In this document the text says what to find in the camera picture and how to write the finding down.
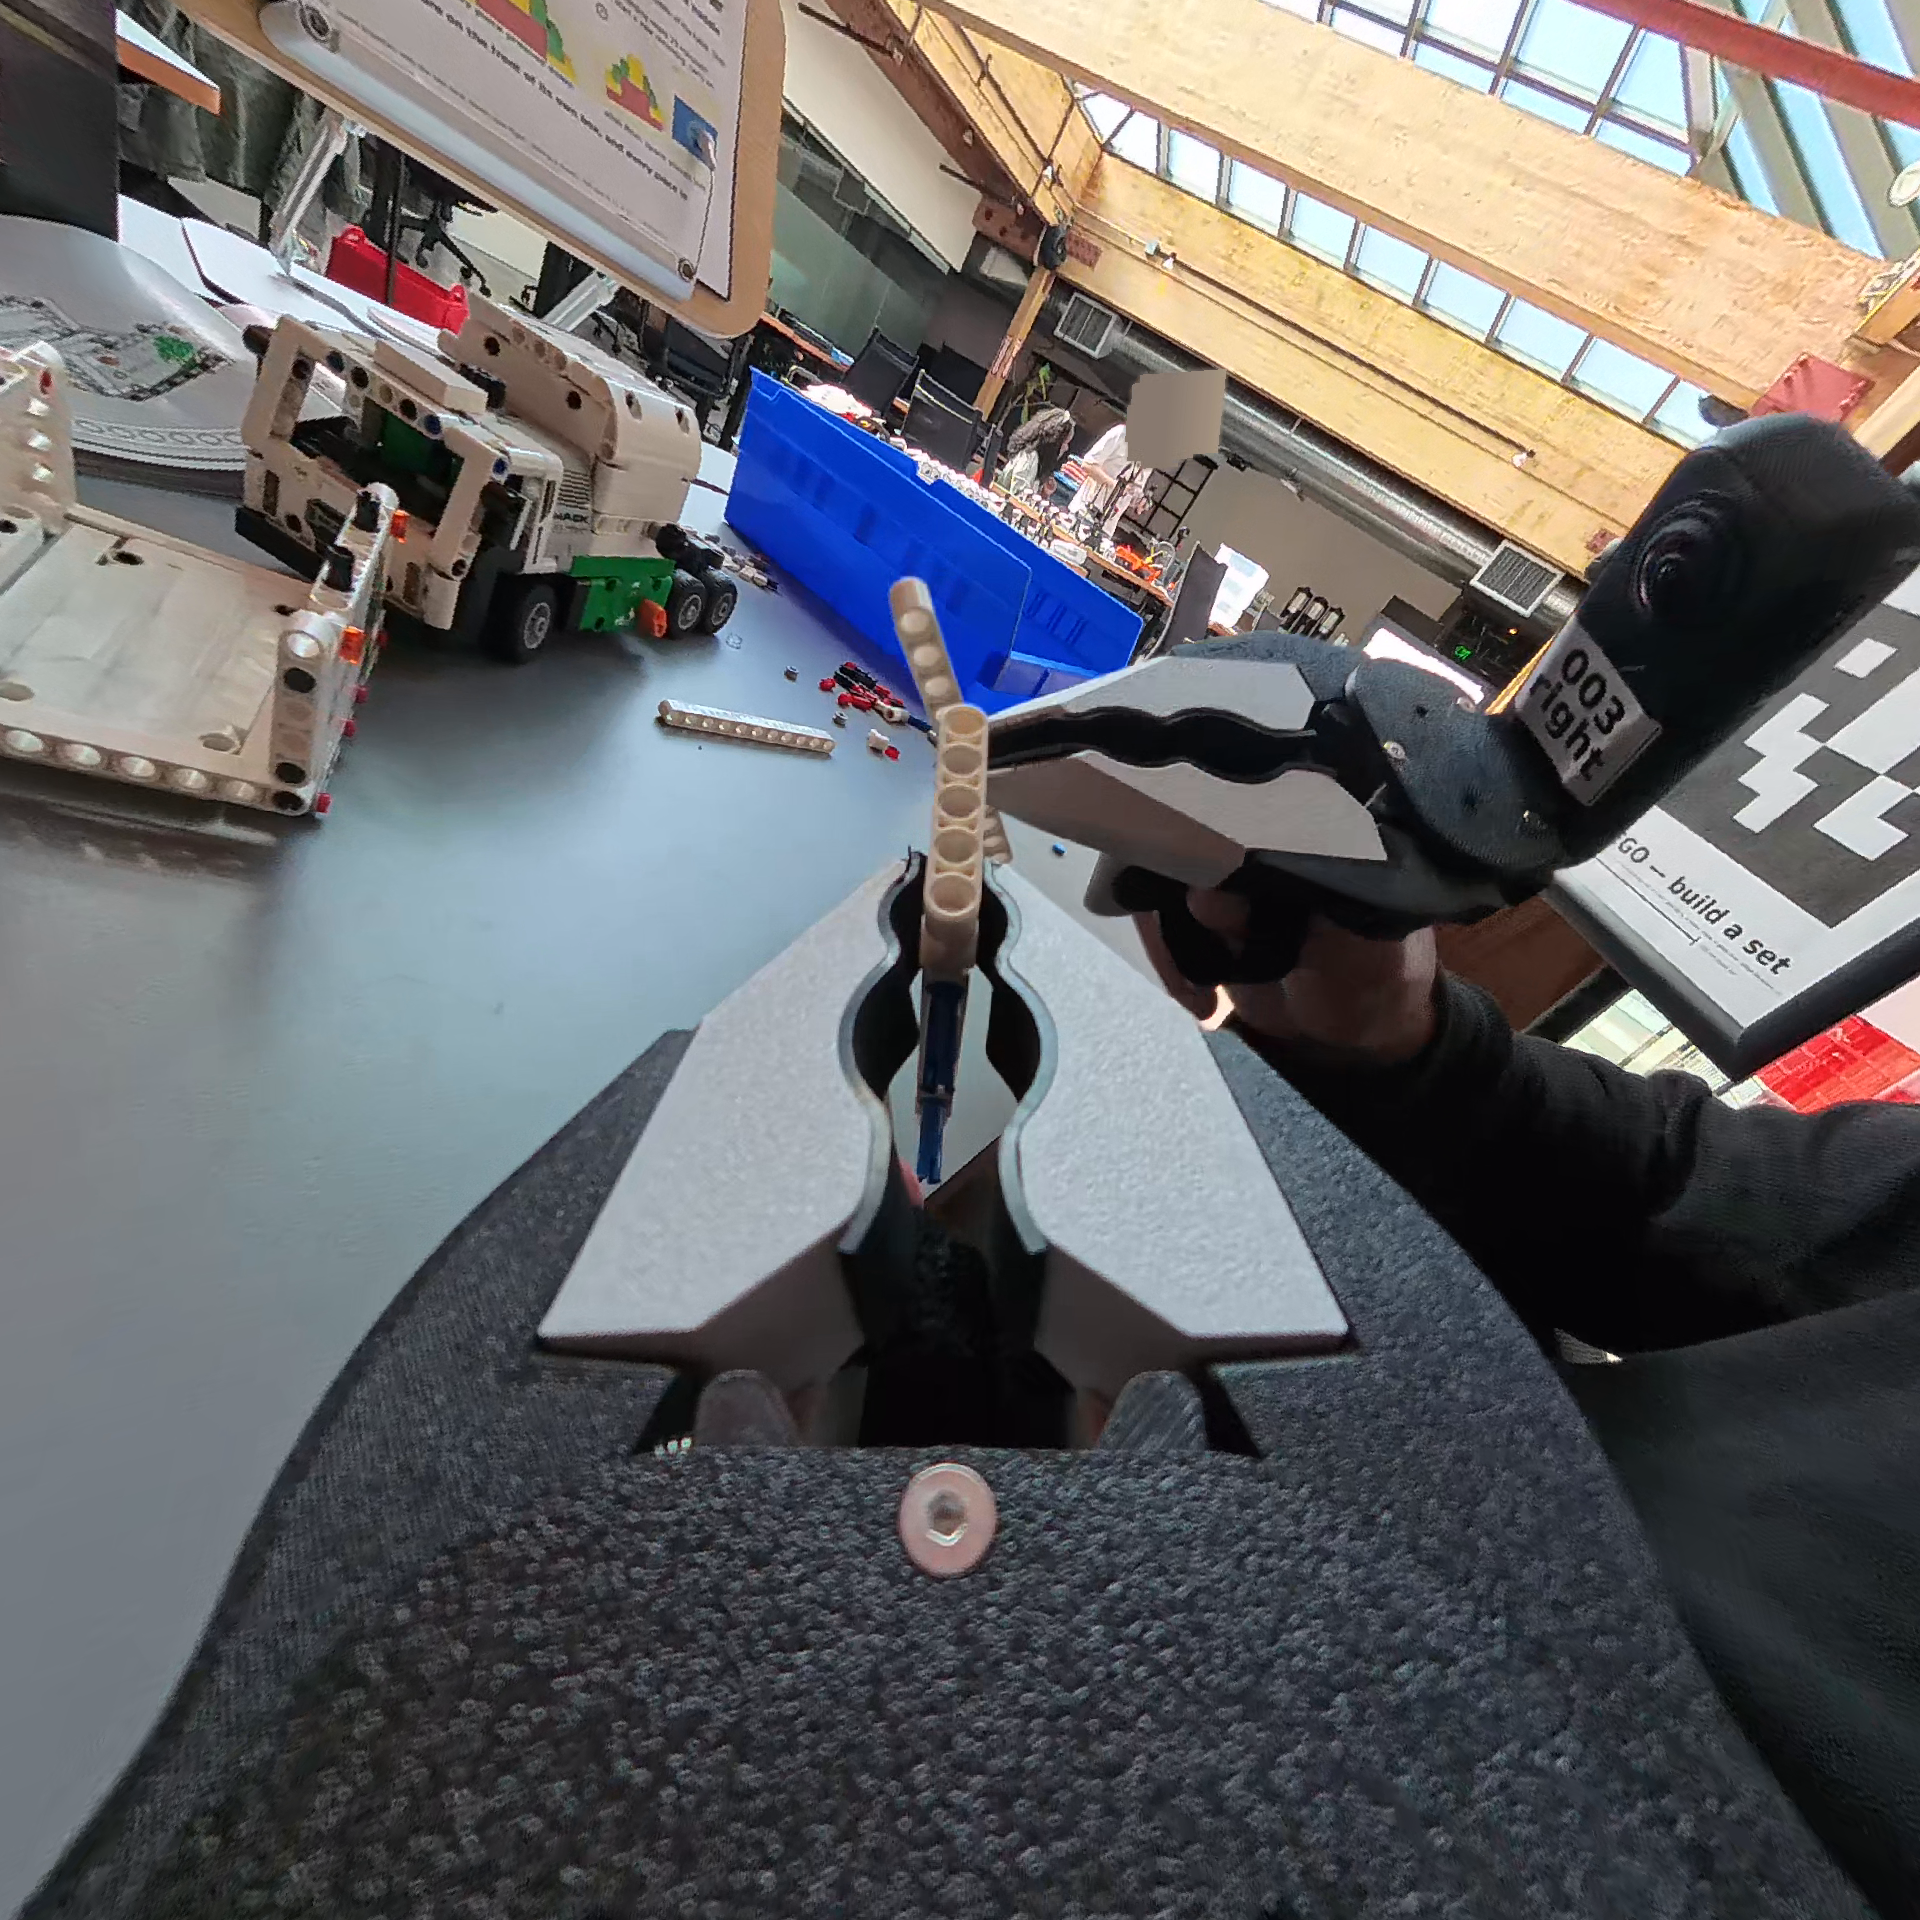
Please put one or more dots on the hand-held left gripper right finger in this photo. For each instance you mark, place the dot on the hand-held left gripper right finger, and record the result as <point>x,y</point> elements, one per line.
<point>1161,1202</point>

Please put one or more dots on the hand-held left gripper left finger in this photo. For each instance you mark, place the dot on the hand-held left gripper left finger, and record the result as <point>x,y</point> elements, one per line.
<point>721,1186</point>

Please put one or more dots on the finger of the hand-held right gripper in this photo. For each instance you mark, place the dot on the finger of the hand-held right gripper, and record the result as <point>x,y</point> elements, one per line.
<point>1201,693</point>
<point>1201,820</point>

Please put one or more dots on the white lego beam with holes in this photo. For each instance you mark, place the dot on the white lego beam with holes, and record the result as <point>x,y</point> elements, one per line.
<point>955,839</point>

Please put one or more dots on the person's right forearm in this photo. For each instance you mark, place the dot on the person's right forearm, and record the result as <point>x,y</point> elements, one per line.
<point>1650,1171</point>

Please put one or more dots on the pile of small lego pieces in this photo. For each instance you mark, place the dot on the pile of small lego pieces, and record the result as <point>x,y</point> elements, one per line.
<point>878,704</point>

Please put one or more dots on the long white lego beam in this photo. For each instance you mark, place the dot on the long white lego beam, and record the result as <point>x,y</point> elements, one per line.
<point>745,725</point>

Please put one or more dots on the white and green lego truck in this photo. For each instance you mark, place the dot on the white and green lego truck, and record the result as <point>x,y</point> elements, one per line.
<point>493,482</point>

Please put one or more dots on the white lego trailer platform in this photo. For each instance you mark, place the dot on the white lego trailer platform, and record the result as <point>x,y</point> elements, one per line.
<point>148,645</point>

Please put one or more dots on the lego instruction booklet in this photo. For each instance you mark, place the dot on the lego instruction booklet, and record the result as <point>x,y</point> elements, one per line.
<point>136,376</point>

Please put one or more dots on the person's right hand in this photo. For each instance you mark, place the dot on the person's right hand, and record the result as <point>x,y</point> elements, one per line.
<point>1348,997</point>

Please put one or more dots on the blue plastic bin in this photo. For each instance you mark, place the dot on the blue plastic bin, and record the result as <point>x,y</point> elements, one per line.
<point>900,557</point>

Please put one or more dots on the black framed tag sign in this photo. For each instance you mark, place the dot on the black framed tag sign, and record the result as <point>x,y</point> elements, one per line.
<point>1800,810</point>

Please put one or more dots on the black office chair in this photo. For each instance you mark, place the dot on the black office chair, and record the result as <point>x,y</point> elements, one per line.
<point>942,421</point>

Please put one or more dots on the red storage bin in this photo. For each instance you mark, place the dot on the red storage bin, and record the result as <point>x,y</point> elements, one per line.
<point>1845,1066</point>

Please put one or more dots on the person's torso in black clothing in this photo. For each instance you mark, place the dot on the person's torso in black clothing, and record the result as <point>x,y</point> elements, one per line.
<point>1785,1622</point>

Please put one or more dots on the instruction sheet on wooden board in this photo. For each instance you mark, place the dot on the instruction sheet on wooden board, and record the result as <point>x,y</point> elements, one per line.
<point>600,120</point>

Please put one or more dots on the red plastic box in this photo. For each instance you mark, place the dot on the red plastic box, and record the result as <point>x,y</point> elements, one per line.
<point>394,277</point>

